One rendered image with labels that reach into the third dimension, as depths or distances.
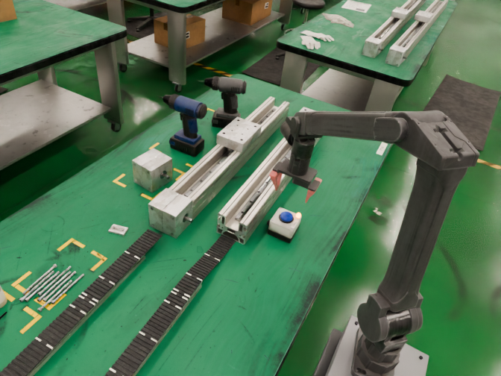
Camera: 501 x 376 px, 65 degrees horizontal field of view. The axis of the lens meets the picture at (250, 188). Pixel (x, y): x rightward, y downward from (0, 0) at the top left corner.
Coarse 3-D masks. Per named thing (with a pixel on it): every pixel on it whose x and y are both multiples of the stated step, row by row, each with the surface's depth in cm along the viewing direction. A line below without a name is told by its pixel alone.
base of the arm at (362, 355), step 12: (360, 336) 89; (360, 348) 84; (372, 348) 81; (360, 360) 84; (372, 360) 81; (384, 360) 81; (396, 360) 82; (360, 372) 84; (372, 372) 83; (384, 372) 83
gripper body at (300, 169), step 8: (288, 160) 115; (296, 160) 108; (304, 160) 107; (280, 168) 112; (288, 168) 112; (296, 168) 109; (304, 168) 109; (312, 168) 114; (296, 176) 110; (304, 176) 110; (312, 176) 111
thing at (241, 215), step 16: (288, 144) 156; (272, 160) 144; (256, 176) 135; (288, 176) 143; (240, 192) 128; (256, 192) 133; (272, 192) 130; (224, 208) 121; (240, 208) 128; (256, 208) 123; (224, 224) 121; (240, 224) 118; (256, 224) 127; (240, 240) 123
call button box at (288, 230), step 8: (280, 208) 128; (272, 224) 123; (280, 224) 122; (288, 224) 123; (296, 224) 123; (272, 232) 125; (280, 232) 124; (288, 232) 122; (296, 232) 128; (288, 240) 124
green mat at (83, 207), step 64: (64, 192) 131; (128, 192) 135; (320, 192) 146; (0, 256) 109; (64, 256) 112; (192, 256) 117; (256, 256) 119; (320, 256) 122; (0, 320) 95; (128, 320) 99; (192, 320) 101; (256, 320) 103
